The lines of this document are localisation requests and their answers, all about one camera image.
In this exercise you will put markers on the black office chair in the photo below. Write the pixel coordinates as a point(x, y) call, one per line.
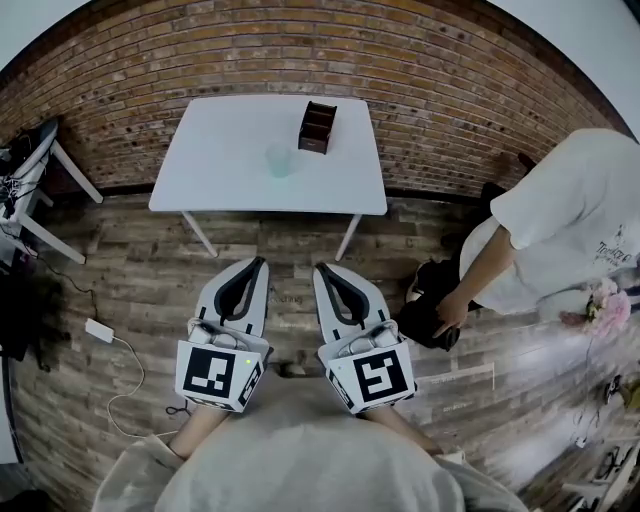
point(25, 320)

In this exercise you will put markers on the black cylindrical object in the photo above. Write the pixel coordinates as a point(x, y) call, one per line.
point(447, 337)

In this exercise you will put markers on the pink flower bouquet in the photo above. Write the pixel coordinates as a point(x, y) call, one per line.
point(612, 307)

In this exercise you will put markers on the person's left forearm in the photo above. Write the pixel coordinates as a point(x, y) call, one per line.
point(197, 432)

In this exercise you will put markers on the person's right forearm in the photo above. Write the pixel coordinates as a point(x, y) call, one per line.
point(400, 430)

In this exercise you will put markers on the person's grey shirt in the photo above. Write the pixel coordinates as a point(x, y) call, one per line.
point(310, 450)

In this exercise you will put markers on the white cluttered desk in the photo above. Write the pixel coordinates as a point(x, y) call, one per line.
point(615, 475)

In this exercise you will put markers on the brown wooden desk organizer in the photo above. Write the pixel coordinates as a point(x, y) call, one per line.
point(316, 131)

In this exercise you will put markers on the white side table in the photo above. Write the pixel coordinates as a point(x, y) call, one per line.
point(50, 239)

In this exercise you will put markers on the green textured glass cup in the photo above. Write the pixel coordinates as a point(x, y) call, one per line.
point(280, 161)

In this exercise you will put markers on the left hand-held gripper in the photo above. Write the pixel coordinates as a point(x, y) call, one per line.
point(205, 375)

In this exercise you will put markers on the white table leg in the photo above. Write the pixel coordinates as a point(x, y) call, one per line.
point(200, 235)
point(348, 237)

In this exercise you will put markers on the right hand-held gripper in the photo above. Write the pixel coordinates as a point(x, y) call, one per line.
point(377, 377)

